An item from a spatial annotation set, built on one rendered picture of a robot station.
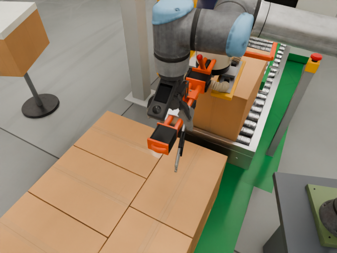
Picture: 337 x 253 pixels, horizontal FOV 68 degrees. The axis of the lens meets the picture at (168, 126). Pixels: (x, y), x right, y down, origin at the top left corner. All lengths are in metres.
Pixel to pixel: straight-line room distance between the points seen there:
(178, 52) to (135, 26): 1.84
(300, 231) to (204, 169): 0.63
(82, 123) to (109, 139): 1.01
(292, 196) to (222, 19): 1.06
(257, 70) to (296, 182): 0.76
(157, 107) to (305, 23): 0.40
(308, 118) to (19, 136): 3.03
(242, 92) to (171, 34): 1.06
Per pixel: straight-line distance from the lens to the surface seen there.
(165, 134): 0.81
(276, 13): 0.70
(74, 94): 3.21
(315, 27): 0.72
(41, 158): 2.63
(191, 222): 1.47
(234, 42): 0.56
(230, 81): 1.28
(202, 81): 1.03
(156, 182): 1.58
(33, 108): 3.15
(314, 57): 1.92
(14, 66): 2.51
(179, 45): 0.59
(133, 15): 2.40
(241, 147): 1.72
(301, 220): 1.39
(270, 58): 1.29
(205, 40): 0.56
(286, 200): 1.42
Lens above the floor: 1.90
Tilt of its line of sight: 47 degrees down
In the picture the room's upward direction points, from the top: straight up
